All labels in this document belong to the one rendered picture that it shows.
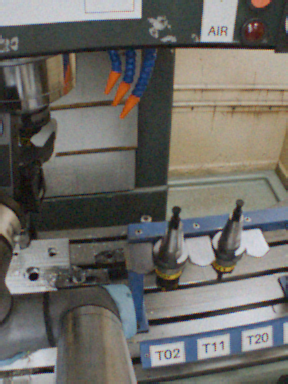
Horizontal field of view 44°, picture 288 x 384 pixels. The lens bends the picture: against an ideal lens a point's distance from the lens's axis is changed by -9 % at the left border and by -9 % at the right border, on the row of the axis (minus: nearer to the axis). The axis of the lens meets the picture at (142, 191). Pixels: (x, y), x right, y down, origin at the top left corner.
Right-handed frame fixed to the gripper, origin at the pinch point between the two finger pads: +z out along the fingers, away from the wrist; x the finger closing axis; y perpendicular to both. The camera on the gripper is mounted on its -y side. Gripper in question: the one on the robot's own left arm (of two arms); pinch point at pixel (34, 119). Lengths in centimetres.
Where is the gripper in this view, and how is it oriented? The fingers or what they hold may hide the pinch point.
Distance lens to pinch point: 61.8
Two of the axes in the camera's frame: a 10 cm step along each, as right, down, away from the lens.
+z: 0.5, -6.7, 7.4
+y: -0.1, 7.4, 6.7
